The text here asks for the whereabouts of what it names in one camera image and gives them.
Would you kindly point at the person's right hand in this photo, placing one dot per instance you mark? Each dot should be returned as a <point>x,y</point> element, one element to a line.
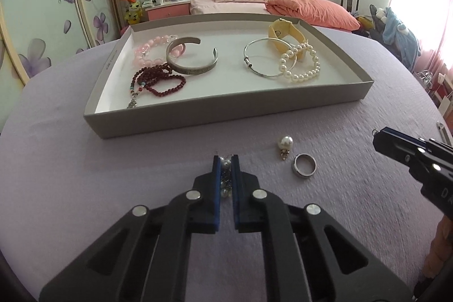
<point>440,245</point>

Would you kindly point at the small pearl earring cluster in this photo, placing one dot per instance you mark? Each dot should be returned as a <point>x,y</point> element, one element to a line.
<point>225,178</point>

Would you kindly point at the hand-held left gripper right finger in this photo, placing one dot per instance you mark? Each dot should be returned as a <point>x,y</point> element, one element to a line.
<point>237,188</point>

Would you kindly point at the pink white nightstand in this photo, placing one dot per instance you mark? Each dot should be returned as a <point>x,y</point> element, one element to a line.
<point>166,10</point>

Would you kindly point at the floral glass sliding wardrobe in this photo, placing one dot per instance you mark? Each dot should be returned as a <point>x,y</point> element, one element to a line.
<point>42,4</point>

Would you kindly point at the yellow green plush toy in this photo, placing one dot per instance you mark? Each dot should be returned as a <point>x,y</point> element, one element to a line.
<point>133,12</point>

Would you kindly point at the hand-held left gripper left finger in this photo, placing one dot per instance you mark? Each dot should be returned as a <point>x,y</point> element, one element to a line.
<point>216,188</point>

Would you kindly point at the pink curtain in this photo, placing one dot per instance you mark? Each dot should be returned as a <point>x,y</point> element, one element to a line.
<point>440,54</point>

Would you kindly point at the grey cardboard tray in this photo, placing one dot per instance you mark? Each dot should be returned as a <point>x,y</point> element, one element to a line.
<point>212,111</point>

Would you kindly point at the salmon pink duvet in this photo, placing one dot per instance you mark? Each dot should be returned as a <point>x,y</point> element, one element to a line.
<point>311,10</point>

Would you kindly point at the pearl drop earring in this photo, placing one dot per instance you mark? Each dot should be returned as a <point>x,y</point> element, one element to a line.
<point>285,141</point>

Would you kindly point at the yellow red toy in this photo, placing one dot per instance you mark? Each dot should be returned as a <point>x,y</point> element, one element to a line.
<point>363,22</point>

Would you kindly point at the bed with pink sheet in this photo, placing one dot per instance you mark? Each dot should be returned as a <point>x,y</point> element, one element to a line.
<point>219,7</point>

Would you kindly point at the thin silver bangle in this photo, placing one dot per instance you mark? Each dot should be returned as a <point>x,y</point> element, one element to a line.
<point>246,59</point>

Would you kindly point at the yellow bangle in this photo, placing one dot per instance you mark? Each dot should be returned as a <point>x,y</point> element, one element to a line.
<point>279,40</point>

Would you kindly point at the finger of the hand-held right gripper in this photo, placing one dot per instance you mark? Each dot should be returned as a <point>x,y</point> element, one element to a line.
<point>403,136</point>
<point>393,148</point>

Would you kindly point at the blue fleece garment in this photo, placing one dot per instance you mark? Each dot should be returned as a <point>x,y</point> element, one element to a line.
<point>398,33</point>

